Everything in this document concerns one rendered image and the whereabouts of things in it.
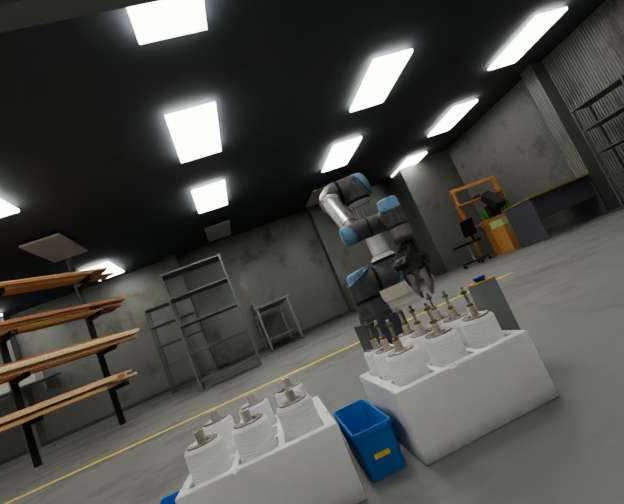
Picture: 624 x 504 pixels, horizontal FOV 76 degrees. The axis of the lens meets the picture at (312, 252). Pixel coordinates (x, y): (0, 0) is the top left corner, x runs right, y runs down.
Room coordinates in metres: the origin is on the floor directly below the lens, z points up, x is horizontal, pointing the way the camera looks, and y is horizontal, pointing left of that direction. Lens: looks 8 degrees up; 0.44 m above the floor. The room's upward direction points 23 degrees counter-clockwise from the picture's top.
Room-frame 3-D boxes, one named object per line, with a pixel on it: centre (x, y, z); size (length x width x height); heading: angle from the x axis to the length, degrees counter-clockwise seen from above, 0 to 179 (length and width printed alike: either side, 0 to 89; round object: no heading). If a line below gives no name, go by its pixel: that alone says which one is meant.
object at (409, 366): (1.09, -0.11, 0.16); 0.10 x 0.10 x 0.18
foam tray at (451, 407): (1.23, -0.21, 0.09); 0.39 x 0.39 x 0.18; 10
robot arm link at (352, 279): (1.80, -0.16, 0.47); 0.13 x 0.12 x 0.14; 94
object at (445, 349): (1.12, -0.23, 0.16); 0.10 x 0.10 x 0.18
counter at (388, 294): (9.89, -1.11, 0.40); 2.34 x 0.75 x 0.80; 14
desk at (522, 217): (7.53, -4.51, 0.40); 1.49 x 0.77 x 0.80; 104
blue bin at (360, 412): (1.18, 0.06, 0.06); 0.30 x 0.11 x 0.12; 10
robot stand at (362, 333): (1.79, -0.15, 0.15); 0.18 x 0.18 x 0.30; 14
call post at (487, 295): (1.36, -0.48, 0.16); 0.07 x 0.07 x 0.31; 10
